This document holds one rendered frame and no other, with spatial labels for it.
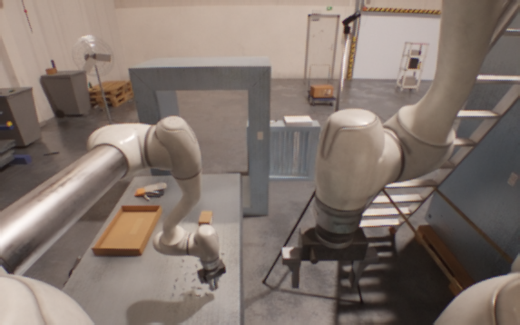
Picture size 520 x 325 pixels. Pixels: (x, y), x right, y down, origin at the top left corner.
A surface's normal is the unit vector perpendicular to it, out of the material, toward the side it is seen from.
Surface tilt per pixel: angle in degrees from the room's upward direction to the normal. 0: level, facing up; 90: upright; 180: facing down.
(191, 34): 90
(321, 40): 90
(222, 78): 90
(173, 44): 90
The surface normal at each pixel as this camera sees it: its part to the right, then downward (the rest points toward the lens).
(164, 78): 0.00, 0.47
